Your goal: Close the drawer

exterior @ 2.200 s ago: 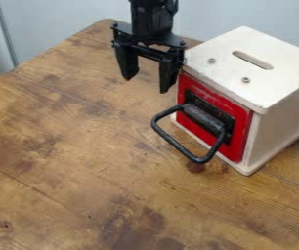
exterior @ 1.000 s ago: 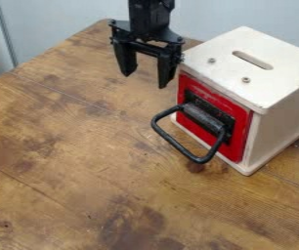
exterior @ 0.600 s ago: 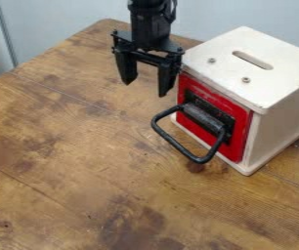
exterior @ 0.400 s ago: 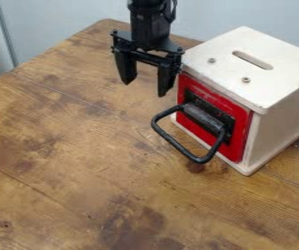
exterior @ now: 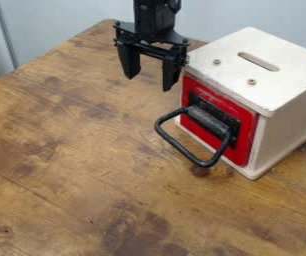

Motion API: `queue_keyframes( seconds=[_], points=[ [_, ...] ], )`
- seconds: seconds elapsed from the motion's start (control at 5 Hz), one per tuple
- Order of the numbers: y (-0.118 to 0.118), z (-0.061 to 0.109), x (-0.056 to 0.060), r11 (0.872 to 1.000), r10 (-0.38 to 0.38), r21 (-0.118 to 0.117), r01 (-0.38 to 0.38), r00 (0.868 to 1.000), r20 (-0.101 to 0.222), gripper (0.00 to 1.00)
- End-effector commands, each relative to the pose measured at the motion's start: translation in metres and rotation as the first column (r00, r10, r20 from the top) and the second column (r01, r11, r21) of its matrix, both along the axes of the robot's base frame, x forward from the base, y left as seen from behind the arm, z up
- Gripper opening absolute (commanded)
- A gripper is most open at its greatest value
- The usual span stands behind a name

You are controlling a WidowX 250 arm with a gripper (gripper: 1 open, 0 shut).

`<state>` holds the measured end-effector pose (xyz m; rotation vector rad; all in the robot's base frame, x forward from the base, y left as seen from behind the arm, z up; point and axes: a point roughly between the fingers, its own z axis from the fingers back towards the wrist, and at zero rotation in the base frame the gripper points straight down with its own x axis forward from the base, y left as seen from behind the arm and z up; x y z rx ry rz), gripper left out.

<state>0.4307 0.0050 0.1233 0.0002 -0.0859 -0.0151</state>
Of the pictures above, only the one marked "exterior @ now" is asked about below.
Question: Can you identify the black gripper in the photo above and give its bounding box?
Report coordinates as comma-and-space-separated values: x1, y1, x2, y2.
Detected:
115, 2, 190, 92

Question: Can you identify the red wooden drawer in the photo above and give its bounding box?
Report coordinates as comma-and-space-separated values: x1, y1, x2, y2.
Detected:
182, 75, 259, 167

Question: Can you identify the black metal drawer handle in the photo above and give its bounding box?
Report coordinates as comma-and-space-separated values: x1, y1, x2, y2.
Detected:
154, 105, 234, 169

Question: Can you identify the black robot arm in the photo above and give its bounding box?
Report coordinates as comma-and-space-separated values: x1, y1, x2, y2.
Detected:
114, 0, 190, 92

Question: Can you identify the white wooden drawer cabinet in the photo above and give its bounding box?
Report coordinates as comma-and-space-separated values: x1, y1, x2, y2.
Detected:
182, 27, 306, 180

